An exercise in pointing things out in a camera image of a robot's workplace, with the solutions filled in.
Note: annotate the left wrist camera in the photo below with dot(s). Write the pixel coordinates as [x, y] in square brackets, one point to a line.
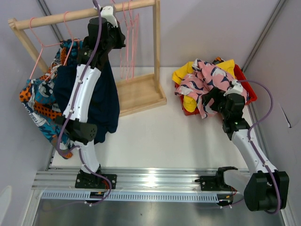
[108, 13]

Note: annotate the blue orange patterned shorts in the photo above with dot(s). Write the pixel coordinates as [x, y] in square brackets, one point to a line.
[38, 98]

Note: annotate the red plastic bin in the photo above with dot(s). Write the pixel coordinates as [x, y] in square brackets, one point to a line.
[238, 75]

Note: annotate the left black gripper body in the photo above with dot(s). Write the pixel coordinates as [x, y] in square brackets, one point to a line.
[114, 41]

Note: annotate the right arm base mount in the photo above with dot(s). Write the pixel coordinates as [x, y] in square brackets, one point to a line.
[216, 182]

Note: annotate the pink hanger of camouflage shorts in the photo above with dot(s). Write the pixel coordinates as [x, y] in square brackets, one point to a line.
[134, 21]

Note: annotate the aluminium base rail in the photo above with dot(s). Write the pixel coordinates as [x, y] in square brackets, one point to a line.
[148, 184]

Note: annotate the pink patterned shorts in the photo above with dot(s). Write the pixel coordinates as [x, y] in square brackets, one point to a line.
[205, 76]

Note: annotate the yellow shorts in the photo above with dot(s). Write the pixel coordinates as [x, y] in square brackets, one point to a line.
[189, 104]

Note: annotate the pink hanger of yellow shorts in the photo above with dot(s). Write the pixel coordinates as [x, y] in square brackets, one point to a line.
[128, 51]

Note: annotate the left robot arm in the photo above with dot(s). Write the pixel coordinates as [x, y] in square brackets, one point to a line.
[87, 92]

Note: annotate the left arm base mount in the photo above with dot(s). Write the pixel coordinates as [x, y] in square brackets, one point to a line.
[90, 181]

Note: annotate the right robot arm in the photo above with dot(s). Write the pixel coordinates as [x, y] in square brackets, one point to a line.
[266, 188]

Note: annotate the wooden clothes rack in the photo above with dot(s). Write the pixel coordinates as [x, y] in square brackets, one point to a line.
[139, 94]

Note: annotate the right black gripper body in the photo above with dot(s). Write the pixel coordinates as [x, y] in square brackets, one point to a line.
[218, 95]

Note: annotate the orange black camouflage shorts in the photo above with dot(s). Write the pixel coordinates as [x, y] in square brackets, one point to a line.
[217, 60]

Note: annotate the navy blue shorts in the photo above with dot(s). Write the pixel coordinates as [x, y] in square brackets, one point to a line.
[104, 105]

